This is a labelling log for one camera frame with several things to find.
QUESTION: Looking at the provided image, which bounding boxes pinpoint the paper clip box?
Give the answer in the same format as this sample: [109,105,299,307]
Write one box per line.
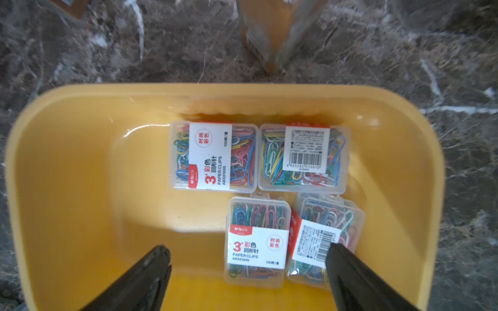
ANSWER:
[170,121,260,194]
[286,193,366,290]
[224,196,291,288]
[258,124,351,195]

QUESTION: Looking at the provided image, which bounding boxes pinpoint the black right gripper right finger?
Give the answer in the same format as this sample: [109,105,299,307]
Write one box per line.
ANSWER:
[325,244,417,310]

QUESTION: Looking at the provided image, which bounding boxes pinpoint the paper clip box front middle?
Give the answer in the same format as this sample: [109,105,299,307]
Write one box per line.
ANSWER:
[170,121,260,194]

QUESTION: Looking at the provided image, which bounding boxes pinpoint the right cinnamon spice bottle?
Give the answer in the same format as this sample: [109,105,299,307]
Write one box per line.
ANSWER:
[236,0,328,74]

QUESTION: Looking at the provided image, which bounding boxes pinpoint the yellow plastic storage tray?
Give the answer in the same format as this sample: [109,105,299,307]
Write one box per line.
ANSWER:
[5,84,445,310]

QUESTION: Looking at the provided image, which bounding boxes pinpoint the paper clip box front left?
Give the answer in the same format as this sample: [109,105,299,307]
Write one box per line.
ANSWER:
[286,193,366,290]

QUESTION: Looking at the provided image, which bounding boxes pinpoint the paper clip box front right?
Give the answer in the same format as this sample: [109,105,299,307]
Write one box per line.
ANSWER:
[258,124,351,195]

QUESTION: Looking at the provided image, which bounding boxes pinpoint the left cinnamon spice bottle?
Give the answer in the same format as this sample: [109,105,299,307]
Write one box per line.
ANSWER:
[39,0,92,22]

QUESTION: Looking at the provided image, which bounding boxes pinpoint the paper clip box back right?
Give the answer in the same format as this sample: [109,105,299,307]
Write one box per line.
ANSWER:
[224,196,291,288]

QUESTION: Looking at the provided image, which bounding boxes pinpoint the cinnamon spice bottle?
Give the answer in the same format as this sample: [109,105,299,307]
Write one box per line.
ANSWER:
[39,0,92,22]
[236,0,328,74]

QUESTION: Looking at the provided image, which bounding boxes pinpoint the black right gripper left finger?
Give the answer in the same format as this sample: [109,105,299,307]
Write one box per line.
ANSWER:
[83,245,172,310]

